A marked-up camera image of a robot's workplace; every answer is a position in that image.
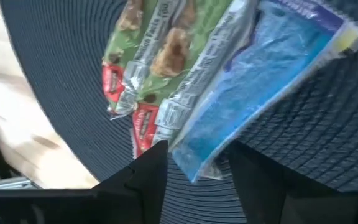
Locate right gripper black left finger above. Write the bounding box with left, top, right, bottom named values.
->
left=88, top=140, right=168, bottom=224

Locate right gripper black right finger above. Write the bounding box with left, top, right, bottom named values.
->
left=228, top=141, right=354, bottom=224

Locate blue wrapper granola bar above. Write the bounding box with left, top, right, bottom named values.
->
left=170, top=0, right=358, bottom=184

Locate green red Chewy granola bar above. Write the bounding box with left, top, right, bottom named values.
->
left=101, top=0, right=181, bottom=121
left=130, top=0, right=259, bottom=158

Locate dark blue woven round placemat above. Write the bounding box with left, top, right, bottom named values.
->
left=0, top=0, right=358, bottom=224

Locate silver aluminium frame rail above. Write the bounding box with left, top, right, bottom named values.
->
left=0, top=176, right=40, bottom=190

